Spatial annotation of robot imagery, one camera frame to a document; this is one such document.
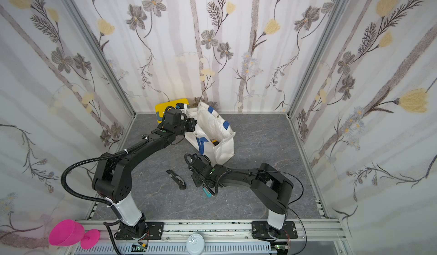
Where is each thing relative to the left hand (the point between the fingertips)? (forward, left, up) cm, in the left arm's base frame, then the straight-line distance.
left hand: (198, 119), depth 89 cm
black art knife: (-25, +12, -20) cm, 34 cm away
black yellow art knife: (-2, -8, -19) cm, 21 cm away
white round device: (-54, 0, -14) cm, 56 cm away
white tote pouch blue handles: (+1, -7, -18) cm, 19 cm away
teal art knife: (-33, -5, -20) cm, 39 cm away
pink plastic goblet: (-50, +44, -3) cm, 67 cm away
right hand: (-24, +1, -15) cm, 28 cm away
